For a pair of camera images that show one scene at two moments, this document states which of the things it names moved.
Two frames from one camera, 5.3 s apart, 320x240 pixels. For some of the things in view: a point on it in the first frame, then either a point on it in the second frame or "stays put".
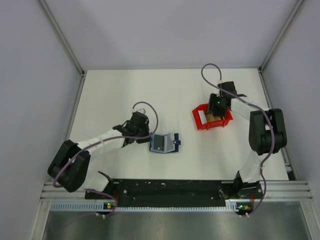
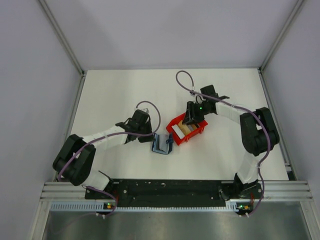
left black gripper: (146, 126) stays put
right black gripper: (212, 108) to (196, 117)
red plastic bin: (211, 124) to (177, 140)
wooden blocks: (211, 117) to (185, 129)
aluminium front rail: (274, 191) stays put
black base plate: (166, 193) stays put
